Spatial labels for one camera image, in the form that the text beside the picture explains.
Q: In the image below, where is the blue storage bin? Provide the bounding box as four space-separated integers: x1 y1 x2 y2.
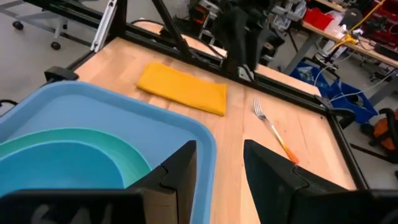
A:
329 79 379 124
290 60 335 91

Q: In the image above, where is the grey office chair base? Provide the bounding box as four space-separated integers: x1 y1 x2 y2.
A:
0 0 103 50

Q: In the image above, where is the blue bowl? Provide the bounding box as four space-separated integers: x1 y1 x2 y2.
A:
0 140 125 197

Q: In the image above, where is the silver angle bracket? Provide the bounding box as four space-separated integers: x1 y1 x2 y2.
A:
90 0 118 53

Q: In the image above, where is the wooden workbench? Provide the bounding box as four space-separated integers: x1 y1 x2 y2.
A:
301 0 398 69

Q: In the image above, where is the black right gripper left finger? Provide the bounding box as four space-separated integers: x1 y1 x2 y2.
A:
126 140 198 224

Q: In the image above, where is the orange and black bag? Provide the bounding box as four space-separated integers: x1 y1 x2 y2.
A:
360 107 398 164

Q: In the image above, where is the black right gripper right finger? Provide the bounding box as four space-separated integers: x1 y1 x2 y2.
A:
244 139 357 224

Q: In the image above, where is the orange-handled metal fork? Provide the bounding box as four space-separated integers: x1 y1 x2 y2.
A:
252 96 300 165

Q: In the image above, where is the black clamp bracket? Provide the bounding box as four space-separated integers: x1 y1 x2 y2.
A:
44 66 79 83

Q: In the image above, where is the black aluminium table frame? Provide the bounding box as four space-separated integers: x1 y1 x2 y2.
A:
21 0 371 191

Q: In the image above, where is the yellow cloth napkin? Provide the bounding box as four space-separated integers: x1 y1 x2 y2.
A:
136 62 228 117

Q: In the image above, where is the light blue plastic tray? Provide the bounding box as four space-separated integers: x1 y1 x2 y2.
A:
0 80 218 224

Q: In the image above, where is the teal plate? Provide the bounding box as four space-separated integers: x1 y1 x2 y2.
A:
0 128 152 190

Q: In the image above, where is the red storage bin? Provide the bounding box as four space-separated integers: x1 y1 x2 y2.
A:
303 7 335 30

